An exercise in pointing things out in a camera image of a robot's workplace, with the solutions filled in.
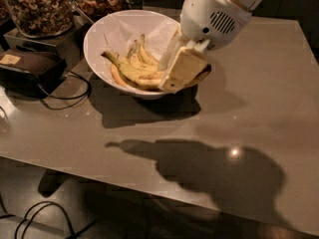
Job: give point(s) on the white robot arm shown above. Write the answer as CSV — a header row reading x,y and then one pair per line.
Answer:
x,y
204,25

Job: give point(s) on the white paper bowl liner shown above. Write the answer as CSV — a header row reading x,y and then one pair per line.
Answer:
x,y
124,27

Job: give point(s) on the spotted yellow banana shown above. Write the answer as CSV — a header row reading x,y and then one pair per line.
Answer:
x,y
145,80

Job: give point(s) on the glass jar of mixed nuts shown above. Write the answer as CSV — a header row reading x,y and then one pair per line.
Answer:
x,y
41,18

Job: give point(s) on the orange-yellow banana at left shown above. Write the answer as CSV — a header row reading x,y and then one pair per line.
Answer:
x,y
117,76

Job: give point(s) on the white ceramic bowl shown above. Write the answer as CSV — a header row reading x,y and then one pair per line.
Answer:
x,y
94,45

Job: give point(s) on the yellow banana bunch at back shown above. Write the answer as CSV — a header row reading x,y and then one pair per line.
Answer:
x,y
140,58

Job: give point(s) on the dark metal jar stand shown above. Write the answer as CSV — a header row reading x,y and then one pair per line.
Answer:
x,y
68,46

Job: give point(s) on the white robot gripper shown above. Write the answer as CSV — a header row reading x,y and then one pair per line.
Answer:
x,y
207,15

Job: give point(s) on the black box with label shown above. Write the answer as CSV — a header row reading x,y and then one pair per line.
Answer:
x,y
29,73

